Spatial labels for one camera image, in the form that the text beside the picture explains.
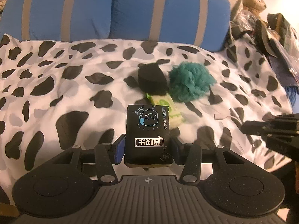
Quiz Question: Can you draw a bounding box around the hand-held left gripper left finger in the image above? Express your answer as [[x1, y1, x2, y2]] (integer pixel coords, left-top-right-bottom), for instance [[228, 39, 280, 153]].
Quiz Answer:
[[53, 134, 127, 185]]

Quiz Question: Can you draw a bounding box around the blue grey-striped pillow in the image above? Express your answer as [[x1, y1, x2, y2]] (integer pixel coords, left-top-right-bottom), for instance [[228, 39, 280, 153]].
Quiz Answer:
[[109, 0, 231, 52], [0, 0, 115, 43]]

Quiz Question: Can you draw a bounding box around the brown teddy bear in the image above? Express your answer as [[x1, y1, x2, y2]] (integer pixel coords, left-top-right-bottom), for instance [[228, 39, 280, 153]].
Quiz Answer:
[[242, 0, 268, 17]]

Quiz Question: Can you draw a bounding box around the black sponge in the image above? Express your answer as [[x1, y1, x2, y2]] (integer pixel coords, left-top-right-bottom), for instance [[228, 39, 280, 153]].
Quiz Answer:
[[137, 63, 169, 93]]

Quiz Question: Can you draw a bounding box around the cow-print blanket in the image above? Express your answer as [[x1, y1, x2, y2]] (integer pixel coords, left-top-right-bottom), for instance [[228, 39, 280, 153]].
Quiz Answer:
[[0, 34, 295, 206]]

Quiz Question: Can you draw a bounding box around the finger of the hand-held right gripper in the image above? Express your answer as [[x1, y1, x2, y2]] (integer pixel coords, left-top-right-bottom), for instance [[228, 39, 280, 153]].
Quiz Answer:
[[264, 132, 299, 162], [241, 114, 299, 133]]

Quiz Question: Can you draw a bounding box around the white crumpled bag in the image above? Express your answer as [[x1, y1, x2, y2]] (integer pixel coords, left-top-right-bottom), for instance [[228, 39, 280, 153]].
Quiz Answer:
[[230, 12, 260, 43]]

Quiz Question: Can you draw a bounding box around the teal mesh bath pouf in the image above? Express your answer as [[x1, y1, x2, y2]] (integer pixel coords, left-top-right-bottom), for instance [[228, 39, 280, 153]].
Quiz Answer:
[[169, 61, 217, 102]]

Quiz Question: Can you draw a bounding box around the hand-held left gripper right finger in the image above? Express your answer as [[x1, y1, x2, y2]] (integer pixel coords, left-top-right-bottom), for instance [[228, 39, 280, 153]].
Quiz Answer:
[[171, 136, 245, 185]]

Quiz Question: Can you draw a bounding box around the green wipes packet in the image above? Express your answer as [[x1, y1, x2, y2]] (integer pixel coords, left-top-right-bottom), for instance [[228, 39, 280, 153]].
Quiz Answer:
[[146, 92, 185, 130]]

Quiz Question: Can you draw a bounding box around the black tissue packet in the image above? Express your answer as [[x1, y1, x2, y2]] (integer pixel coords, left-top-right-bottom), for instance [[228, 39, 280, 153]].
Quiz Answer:
[[124, 105, 173, 168]]

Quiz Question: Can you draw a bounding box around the blue coiled cable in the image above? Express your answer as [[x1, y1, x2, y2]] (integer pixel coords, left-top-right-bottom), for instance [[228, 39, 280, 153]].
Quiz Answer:
[[285, 85, 299, 105]]

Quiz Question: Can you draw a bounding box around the white cable adapter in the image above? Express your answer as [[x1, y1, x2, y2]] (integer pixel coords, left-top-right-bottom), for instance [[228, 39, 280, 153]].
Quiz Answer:
[[214, 107, 243, 125]]

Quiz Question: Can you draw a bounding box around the dark blue cloth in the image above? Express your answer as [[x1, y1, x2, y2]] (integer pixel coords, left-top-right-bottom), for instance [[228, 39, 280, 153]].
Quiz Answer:
[[269, 51, 299, 87]]

